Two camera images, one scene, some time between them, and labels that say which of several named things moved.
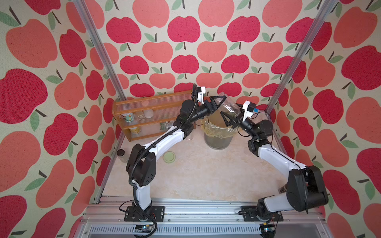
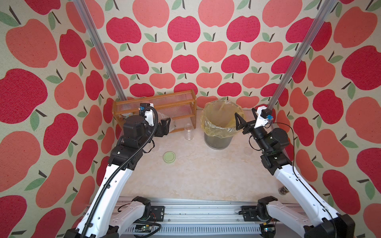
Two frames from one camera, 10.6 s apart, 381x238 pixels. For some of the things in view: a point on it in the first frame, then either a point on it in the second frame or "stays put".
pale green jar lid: x=168 y=156 stays put
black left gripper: x=210 y=106 -> x=161 y=132
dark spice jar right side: x=283 y=189 stays put
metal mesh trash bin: x=217 y=143 stays put
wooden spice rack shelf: x=151 y=116 stays put
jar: x=229 y=105 -> x=161 y=116
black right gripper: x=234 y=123 -> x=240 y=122
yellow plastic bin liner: x=214 y=125 stays put
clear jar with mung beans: x=190 y=136 stays put
